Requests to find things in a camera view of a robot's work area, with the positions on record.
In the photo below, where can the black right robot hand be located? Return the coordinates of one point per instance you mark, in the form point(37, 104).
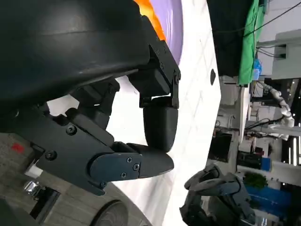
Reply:
point(225, 202)

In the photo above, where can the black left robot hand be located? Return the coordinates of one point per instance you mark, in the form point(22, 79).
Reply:
point(70, 47)

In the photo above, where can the orange and white bread roll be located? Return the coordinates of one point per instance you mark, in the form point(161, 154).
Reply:
point(152, 16)

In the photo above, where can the blue storage box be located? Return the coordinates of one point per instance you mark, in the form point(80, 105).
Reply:
point(270, 199)

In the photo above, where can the black box under desk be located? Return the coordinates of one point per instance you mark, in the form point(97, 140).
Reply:
point(219, 147)

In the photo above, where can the lilac plate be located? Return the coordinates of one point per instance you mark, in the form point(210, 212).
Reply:
point(174, 28)

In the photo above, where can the black table grommet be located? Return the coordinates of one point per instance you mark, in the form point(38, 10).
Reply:
point(212, 77)

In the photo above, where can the blue plastic bag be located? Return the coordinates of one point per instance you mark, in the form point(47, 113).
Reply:
point(258, 69)

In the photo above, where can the green cloth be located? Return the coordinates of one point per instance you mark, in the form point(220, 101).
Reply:
point(250, 51)

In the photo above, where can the black curtain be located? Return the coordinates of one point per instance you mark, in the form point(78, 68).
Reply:
point(225, 35)

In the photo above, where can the grey machine cabinet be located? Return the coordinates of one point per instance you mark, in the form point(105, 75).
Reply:
point(289, 56)

